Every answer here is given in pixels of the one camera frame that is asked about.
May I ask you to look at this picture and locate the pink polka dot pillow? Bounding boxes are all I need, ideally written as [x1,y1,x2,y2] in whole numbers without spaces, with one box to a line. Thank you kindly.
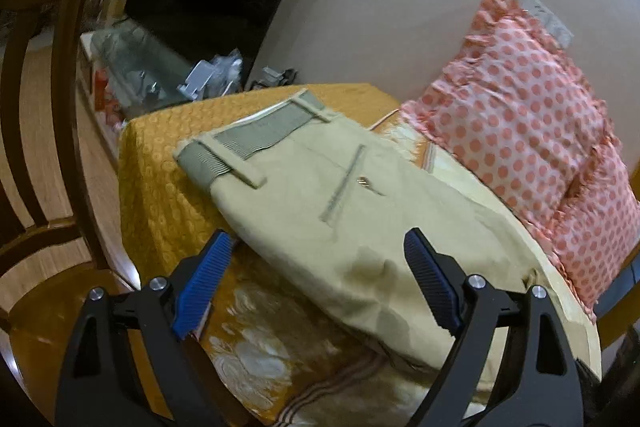
[400,0,640,323]

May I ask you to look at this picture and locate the yellow patterned bedsheet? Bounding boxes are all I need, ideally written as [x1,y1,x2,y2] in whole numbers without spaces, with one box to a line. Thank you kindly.
[118,83,603,426]

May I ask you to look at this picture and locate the grey plastic gadget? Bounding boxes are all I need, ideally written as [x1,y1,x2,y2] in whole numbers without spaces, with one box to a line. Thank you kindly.
[179,50,244,100]

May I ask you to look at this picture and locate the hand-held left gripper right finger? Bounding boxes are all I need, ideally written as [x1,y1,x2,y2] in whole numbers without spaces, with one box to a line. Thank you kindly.
[403,228,586,427]

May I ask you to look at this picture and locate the wooden chair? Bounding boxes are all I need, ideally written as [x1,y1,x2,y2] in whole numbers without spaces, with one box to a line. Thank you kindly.
[0,0,146,413]

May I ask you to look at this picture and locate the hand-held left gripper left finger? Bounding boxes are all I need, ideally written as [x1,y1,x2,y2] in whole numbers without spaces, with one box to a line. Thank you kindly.
[55,229,237,427]

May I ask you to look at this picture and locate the red white packet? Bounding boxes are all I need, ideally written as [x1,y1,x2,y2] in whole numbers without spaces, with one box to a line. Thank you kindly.
[94,67,126,128]

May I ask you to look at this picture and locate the clear plastic wrap pile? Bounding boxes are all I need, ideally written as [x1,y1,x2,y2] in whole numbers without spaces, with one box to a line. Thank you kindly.
[92,21,193,116]

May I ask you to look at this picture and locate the grey tape patch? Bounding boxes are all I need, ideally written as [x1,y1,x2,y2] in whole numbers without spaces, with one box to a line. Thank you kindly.
[522,0,575,50]

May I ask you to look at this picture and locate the small grey device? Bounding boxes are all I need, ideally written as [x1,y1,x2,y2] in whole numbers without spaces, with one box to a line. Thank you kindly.
[250,66,297,90]

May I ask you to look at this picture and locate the beige pants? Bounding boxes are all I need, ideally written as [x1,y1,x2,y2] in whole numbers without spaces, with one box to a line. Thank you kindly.
[173,90,551,370]

